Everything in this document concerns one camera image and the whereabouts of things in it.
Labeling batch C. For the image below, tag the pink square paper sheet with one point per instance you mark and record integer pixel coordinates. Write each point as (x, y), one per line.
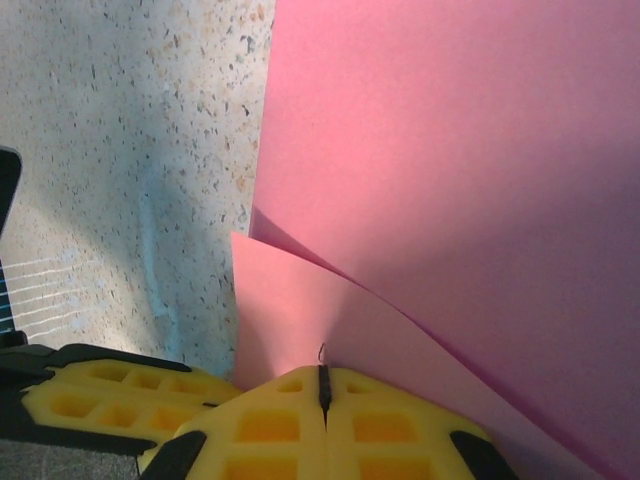
(425, 150)

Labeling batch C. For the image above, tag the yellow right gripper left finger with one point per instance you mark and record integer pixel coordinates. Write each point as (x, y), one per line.
(270, 430)

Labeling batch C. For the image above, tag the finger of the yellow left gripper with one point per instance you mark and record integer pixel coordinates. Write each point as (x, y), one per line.
(100, 415)
(150, 372)

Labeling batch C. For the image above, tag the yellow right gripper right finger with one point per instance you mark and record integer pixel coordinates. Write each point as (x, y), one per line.
(385, 430)

